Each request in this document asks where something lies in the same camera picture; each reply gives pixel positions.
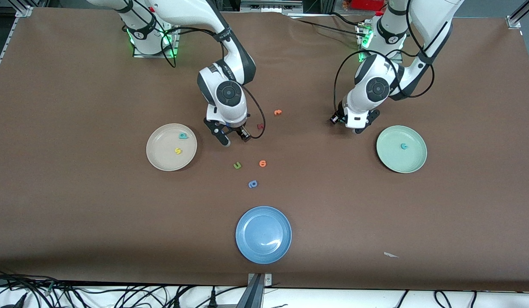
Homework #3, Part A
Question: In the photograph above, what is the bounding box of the green round plate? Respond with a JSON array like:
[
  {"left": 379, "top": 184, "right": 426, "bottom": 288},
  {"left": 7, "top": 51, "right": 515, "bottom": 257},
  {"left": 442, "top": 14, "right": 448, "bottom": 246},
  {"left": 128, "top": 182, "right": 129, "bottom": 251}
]
[{"left": 376, "top": 125, "right": 428, "bottom": 174}]

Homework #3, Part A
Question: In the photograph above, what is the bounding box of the beige round plate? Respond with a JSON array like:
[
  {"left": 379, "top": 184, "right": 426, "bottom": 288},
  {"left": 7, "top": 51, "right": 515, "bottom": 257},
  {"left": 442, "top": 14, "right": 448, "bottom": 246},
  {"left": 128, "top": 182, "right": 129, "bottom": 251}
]
[{"left": 146, "top": 123, "right": 198, "bottom": 172}]

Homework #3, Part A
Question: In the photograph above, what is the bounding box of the blue round plate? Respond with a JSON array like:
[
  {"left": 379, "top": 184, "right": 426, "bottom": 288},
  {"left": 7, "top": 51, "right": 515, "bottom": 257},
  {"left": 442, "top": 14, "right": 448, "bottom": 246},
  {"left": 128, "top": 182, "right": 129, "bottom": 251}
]
[{"left": 235, "top": 206, "right": 292, "bottom": 264}]

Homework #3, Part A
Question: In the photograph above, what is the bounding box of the red box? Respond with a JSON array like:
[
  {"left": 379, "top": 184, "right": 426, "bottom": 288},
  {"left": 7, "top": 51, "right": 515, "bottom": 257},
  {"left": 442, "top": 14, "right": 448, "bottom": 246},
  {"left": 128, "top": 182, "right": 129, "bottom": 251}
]
[{"left": 350, "top": 0, "right": 387, "bottom": 11}]

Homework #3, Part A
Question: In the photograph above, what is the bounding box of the grey metal box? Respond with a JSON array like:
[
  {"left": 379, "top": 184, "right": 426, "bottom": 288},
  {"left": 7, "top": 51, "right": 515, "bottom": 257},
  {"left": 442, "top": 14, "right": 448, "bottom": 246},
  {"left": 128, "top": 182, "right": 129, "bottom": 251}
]
[{"left": 240, "top": 0, "right": 304, "bottom": 13}]

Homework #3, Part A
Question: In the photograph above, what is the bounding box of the brown table cover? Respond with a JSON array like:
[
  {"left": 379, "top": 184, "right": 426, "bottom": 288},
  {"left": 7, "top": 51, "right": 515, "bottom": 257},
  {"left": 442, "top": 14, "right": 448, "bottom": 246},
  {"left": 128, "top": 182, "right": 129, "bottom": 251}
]
[{"left": 0, "top": 8, "right": 529, "bottom": 292}]

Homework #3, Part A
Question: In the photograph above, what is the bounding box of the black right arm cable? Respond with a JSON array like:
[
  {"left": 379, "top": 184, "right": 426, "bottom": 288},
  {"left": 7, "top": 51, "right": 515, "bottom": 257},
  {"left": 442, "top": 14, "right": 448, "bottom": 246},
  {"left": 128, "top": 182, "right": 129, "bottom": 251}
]
[{"left": 132, "top": 0, "right": 266, "bottom": 139}]

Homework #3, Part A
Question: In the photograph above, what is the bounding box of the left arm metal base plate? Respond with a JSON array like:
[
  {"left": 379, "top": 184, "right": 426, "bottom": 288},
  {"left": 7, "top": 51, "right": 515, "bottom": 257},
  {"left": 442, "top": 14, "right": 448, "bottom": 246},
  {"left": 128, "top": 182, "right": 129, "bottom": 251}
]
[{"left": 358, "top": 21, "right": 404, "bottom": 64}]

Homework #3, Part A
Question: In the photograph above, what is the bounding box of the black base power cable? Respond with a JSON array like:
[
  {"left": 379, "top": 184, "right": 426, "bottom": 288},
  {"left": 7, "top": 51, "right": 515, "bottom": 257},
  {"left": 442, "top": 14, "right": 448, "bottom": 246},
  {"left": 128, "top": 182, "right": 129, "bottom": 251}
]
[{"left": 286, "top": 12, "right": 367, "bottom": 37}]

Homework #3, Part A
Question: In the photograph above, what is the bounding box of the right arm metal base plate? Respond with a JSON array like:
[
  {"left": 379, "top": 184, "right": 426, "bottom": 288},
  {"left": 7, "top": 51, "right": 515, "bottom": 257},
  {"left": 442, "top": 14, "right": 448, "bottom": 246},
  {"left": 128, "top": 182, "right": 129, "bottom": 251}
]
[{"left": 133, "top": 17, "right": 180, "bottom": 59}]

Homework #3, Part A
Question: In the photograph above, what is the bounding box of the aluminium profile bracket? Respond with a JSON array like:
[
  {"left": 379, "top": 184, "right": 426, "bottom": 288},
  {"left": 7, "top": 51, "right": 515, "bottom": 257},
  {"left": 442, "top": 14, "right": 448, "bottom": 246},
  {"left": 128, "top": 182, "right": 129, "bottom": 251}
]
[{"left": 236, "top": 273, "right": 272, "bottom": 308}]

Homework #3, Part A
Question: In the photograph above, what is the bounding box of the aluminium frame corner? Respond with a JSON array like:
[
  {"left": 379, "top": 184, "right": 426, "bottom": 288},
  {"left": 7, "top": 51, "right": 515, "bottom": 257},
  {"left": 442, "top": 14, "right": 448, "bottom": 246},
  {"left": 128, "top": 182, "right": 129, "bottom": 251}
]
[{"left": 506, "top": 0, "right": 529, "bottom": 30}]

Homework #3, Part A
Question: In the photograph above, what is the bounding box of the aluminium frame profile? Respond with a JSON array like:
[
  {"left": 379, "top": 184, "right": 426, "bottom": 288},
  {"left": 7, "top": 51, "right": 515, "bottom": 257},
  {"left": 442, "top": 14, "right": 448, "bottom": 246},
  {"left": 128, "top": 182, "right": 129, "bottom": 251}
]
[{"left": 0, "top": 0, "right": 34, "bottom": 82}]

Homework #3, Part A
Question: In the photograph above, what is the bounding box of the thick black cable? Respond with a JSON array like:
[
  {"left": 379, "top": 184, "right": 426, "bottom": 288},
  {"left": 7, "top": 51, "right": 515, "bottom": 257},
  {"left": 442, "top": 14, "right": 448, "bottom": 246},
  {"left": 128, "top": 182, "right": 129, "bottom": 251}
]
[{"left": 0, "top": 269, "right": 62, "bottom": 308}]

